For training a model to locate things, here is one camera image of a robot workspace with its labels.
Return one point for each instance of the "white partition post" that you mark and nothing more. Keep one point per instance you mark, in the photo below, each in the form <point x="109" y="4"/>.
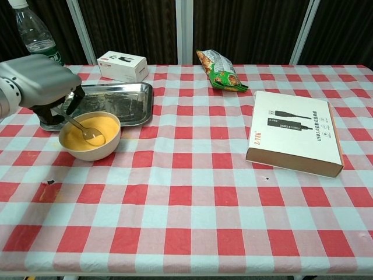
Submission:
<point x="184" y="29"/>
<point x="81" y="29"/>
<point x="306" y="29"/>

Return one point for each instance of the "green snack bag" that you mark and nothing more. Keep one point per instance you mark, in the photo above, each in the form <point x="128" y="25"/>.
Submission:
<point x="223" y="73"/>

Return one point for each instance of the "metal spoon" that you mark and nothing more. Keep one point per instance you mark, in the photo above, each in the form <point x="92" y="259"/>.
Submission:
<point x="93" y="134"/>

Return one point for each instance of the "stainless steel rectangular tray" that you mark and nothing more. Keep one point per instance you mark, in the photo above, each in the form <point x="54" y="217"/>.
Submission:
<point x="116" y="102"/>

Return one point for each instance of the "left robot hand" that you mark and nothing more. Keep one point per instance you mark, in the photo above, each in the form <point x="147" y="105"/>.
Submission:
<point x="43" y="81"/>

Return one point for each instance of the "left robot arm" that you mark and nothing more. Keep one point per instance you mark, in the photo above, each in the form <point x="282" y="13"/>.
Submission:
<point x="7" y="99"/>

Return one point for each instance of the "clear plastic water bottle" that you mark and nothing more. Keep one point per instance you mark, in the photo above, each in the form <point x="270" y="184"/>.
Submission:
<point x="35" y="35"/>

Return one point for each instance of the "small white product box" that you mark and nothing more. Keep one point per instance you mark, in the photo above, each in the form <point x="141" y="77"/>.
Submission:
<point x="122" y="67"/>

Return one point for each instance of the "red white checked tablecloth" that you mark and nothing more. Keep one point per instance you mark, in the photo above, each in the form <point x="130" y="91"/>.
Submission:
<point x="189" y="204"/>

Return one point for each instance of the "beige bowl of orange powder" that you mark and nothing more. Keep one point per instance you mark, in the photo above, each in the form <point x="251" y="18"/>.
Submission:
<point x="90" y="153"/>

